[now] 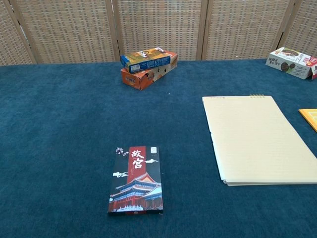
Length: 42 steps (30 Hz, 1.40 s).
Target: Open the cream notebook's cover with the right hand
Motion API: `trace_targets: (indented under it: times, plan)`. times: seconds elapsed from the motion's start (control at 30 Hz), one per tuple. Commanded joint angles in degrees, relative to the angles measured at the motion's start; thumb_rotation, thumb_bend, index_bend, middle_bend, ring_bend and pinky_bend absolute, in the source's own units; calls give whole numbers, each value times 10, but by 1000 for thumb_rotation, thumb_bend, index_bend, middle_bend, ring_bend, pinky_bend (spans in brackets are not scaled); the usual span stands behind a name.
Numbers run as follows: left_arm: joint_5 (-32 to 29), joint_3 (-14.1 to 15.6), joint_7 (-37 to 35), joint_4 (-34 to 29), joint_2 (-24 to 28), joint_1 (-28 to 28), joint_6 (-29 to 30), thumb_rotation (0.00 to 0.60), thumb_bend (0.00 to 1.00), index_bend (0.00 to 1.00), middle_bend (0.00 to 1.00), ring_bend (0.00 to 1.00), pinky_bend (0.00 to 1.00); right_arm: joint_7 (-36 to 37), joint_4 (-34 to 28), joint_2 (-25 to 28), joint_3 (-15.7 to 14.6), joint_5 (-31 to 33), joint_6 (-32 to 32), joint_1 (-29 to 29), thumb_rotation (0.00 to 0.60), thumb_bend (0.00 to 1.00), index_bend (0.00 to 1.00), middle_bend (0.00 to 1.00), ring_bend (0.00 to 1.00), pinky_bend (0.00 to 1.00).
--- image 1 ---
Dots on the blue orange snack box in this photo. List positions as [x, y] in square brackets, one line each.
[146, 60]

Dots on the dark palace print book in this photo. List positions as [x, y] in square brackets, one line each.
[136, 183]

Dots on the woven folding screen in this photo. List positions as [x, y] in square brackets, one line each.
[158, 27]

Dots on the beige spiral notepad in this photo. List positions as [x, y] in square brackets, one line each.
[252, 138]

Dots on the blue table cloth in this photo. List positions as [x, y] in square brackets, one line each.
[62, 148]

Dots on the white cookie box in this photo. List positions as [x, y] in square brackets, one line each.
[292, 63]

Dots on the yellow white booklet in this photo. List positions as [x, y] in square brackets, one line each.
[310, 117]

